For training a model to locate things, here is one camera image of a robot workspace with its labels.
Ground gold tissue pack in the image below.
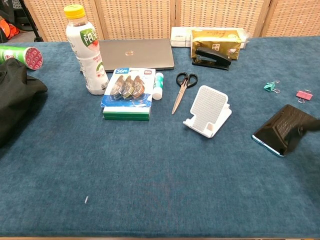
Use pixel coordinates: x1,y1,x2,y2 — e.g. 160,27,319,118
190,29,243,61

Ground green and white box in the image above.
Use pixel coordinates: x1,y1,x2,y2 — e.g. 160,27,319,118
102,106,152,122

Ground white green glue stick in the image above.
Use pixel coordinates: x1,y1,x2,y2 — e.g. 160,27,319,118
152,72,165,101

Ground black stapler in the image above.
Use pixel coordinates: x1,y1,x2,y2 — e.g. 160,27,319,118
191,46,232,71

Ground green snack tube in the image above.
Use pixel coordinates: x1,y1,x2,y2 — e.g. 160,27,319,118
0,45,44,71

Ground white phone stand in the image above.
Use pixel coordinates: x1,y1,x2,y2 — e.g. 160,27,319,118
182,85,233,139

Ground blue table cloth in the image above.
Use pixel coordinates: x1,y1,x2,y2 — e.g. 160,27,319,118
0,36,320,239

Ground green binder clip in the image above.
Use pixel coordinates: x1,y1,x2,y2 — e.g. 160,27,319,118
263,79,281,94

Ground black handled scissors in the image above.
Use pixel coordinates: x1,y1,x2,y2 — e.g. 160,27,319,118
171,71,199,116

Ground orange bag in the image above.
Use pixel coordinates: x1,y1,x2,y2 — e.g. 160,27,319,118
0,15,20,41

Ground black tripod leg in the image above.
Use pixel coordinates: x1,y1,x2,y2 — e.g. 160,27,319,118
19,0,44,43

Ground black smartphone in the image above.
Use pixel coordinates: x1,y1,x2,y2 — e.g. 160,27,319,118
251,104,319,157

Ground black fabric bag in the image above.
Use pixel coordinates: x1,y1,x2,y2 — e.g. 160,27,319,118
0,57,48,149

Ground yellow capped drink bottle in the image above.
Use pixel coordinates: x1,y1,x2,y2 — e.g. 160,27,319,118
63,4,109,96

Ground pink binder clip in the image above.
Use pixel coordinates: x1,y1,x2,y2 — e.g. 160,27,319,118
296,89,314,104

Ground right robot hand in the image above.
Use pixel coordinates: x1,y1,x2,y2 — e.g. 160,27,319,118
297,116,320,134

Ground wicker folding screen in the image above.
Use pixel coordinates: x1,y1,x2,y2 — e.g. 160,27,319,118
23,0,320,42

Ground correction tape blister pack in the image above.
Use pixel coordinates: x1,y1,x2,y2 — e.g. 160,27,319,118
100,67,156,109

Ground white flat box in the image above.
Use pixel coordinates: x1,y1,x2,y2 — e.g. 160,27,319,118
170,26,250,48

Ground grey laptop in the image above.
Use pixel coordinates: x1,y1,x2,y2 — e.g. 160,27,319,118
80,38,175,73

